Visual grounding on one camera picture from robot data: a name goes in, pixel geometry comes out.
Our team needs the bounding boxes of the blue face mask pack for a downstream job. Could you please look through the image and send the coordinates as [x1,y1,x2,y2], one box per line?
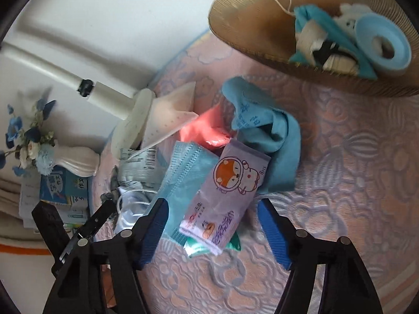
[149,141,220,246]

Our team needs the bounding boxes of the red plastic packet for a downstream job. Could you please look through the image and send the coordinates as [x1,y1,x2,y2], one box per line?
[178,105,238,153]

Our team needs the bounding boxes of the white face mask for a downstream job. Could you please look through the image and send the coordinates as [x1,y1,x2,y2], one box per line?
[113,186,161,236]

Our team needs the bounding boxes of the purple cartoon tissue packet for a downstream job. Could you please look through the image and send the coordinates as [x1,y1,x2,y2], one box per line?
[179,138,272,256]

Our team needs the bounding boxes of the white ribbed vase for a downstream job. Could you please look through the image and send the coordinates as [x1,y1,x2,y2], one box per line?
[54,139,101,177]

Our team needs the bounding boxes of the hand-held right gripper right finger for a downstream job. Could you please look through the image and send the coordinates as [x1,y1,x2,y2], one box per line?
[257,198,384,314]

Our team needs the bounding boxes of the blue white artificial flowers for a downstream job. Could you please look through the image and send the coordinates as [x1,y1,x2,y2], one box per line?
[0,87,58,175]

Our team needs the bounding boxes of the pink floral printed blanket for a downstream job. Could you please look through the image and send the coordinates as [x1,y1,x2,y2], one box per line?
[90,29,419,314]

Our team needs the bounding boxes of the green packet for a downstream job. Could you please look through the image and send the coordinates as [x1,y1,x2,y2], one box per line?
[183,229,243,260]

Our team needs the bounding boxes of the white plush toy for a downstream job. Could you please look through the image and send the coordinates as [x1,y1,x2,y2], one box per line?
[334,3,375,36]

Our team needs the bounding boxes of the brown ribbed bowl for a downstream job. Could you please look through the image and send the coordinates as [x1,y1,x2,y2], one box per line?
[208,0,419,98]

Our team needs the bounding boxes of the white black sock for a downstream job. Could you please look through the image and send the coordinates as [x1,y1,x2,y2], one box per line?
[295,20,361,74]

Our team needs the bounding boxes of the white desk lamp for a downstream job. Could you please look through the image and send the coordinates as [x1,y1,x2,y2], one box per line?
[0,44,157,158]

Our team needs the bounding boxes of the blue foam roll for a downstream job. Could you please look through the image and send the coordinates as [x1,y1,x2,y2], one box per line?
[355,15,412,76]

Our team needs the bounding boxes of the grey wipe packet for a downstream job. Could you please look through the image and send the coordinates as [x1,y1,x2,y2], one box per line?
[116,147,172,192]

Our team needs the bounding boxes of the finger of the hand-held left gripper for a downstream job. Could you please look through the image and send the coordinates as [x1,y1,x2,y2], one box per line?
[52,199,117,272]
[32,199,71,263]

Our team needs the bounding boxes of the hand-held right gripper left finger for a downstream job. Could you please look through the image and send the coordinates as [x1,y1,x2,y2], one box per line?
[42,198,170,314]

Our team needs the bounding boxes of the teal blue towel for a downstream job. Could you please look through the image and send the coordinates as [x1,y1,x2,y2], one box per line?
[222,76,302,195]

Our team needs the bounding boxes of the white string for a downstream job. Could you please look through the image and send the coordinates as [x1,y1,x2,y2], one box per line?
[257,0,295,15]

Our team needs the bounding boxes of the row of upright books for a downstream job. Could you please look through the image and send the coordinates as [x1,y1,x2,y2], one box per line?
[19,166,90,236]

